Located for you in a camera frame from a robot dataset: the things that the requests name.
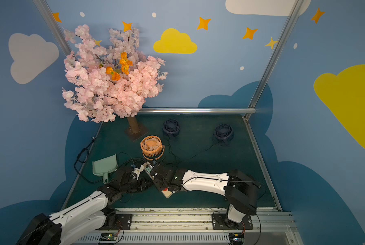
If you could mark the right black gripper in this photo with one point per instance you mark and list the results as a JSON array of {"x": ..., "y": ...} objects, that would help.
[{"x": 157, "y": 174}]

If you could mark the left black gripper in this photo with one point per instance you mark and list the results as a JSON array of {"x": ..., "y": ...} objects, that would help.
[{"x": 129, "y": 175}]

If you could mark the beige red power strip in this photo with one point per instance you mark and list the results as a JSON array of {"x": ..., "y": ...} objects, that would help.
[{"x": 160, "y": 186}]

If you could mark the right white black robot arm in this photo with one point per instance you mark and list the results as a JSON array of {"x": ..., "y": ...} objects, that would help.
[{"x": 240, "y": 190}]

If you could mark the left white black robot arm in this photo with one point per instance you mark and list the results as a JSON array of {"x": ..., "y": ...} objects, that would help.
[{"x": 69, "y": 225}]

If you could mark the orange desk fan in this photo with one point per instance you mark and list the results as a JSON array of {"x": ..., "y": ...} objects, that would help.
[{"x": 152, "y": 148}]

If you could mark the left navy desk fan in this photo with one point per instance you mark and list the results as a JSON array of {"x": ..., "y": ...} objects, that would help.
[{"x": 171, "y": 128}]

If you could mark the navy desk fan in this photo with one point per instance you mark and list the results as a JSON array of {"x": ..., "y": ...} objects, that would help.
[
  {"x": 224, "y": 133},
  {"x": 171, "y": 128}
]

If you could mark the right navy desk fan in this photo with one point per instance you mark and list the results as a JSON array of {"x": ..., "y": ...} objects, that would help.
[{"x": 224, "y": 133}]

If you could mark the mint green plastic scoop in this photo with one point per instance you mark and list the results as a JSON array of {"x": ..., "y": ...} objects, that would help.
[{"x": 104, "y": 167}]

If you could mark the left green circuit board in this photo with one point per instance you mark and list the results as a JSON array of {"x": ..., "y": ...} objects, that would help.
[{"x": 109, "y": 237}]

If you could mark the green circuit board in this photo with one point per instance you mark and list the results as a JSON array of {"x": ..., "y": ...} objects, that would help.
[
  {"x": 109, "y": 237},
  {"x": 235, "y": 239}
]

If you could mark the right green circuit board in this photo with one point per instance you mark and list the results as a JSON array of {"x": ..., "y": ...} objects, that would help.
[{"x": 235, "y": 239}]

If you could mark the pink cherry blossom tree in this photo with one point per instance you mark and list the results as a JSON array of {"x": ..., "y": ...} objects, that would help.
[{"x": 110, "y": 82}]

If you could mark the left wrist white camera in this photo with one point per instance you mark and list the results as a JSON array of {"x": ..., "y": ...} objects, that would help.
[{"x": 135, "y": 173}]

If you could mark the wrist white camera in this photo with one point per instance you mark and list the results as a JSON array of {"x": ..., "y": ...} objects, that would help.
[
  {"x": 147, "y": 167},
  {"x": 135, "y": 173}
]

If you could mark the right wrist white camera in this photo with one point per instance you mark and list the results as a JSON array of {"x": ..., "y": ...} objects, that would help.
[{"x": 147, "y": 167}]

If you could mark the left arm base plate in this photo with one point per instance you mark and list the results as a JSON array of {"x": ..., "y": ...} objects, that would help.
[{"x": 117, "y": 221}]

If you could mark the aluminium rail frame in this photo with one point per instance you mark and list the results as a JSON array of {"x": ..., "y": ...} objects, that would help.
[{"x": 188, "y": 226}]

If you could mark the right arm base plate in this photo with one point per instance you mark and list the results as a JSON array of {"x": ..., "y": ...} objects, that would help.
[{"x": 220, "y": 222}]

